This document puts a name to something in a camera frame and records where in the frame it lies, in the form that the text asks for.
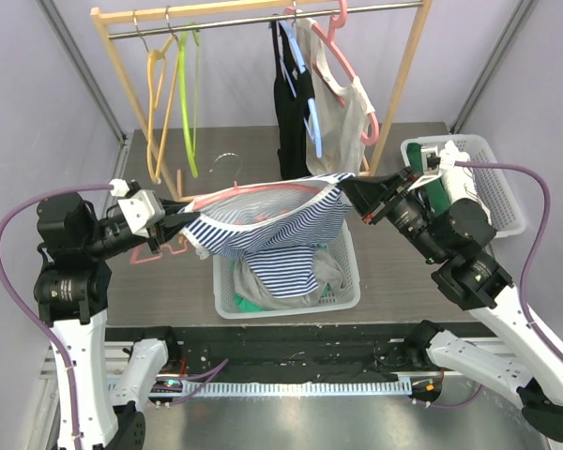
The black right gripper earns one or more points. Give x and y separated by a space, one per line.
381 202

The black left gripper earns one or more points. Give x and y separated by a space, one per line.
172 220

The light blue hanger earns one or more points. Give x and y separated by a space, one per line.
299 80

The grey tank top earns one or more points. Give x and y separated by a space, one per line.
324 270

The pink hanger with striped top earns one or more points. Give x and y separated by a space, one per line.
206 199

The white tank top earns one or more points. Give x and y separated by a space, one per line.
342 107

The blue striped tank top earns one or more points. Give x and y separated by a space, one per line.
273 231

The green tank top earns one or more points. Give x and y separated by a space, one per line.
260 299

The black tank top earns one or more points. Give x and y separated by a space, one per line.
289 112

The yellow plastic hanger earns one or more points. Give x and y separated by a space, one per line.
156 66

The pink hanger with white top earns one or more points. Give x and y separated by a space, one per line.
337 21

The lime green hanger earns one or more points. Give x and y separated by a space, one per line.
188 105

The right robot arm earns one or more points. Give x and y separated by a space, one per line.
474 281

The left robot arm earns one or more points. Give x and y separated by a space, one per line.
72 296

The folded dark green garment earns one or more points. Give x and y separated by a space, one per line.
433 194

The folded white printed garment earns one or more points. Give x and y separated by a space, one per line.
459 182

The white plastic laundry basket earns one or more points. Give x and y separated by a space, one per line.
345 297

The white basket with folded clothes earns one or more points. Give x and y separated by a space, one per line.
492 185

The wooden clothes rack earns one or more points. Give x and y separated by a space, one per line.
119 25

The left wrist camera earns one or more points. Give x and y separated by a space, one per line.
142 210

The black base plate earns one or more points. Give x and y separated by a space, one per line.
301 353

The white slotted cable duct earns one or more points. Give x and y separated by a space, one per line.
402 387

